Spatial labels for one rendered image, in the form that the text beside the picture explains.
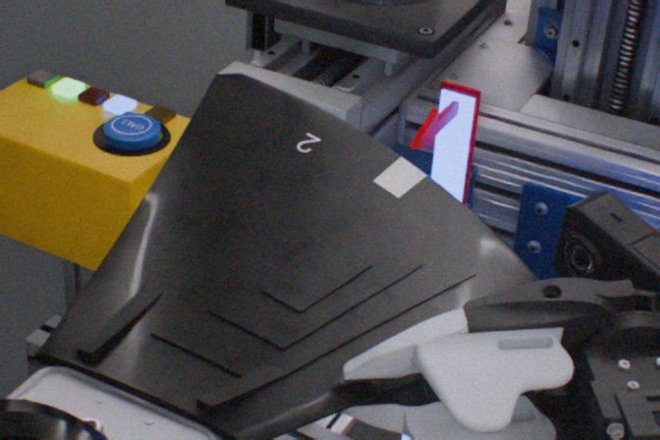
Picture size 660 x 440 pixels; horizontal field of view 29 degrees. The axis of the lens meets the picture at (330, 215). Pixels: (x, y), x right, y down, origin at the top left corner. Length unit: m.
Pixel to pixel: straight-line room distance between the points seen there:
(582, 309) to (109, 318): 0.20
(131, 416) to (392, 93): 0.76
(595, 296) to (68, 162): 0.47
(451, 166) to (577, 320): 0.26
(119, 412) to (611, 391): 0.20
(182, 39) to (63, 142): 0.92
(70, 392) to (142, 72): 1.26
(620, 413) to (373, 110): 0.73
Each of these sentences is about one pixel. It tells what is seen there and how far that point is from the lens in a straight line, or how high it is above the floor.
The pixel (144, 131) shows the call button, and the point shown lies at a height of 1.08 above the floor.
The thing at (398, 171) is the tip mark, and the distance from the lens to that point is 0.68.
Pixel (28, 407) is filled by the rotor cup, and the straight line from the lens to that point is 0.42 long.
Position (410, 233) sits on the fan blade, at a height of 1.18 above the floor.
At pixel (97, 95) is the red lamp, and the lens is 0.98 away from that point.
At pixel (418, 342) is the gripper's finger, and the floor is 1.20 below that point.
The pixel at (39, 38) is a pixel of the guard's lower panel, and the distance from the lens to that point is 1.58.
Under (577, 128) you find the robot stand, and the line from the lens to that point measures 1.26.
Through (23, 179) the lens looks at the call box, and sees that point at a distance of 0.95.
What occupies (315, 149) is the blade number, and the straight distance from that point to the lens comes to 0.67.
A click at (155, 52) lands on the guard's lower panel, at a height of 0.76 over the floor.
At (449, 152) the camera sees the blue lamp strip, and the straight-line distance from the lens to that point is 0.78.
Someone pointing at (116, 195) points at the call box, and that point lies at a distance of 0.90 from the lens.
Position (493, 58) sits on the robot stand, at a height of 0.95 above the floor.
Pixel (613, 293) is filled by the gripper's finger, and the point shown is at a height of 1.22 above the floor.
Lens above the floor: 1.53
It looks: 33 degrees down
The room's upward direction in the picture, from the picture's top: 4 degrees clockwise
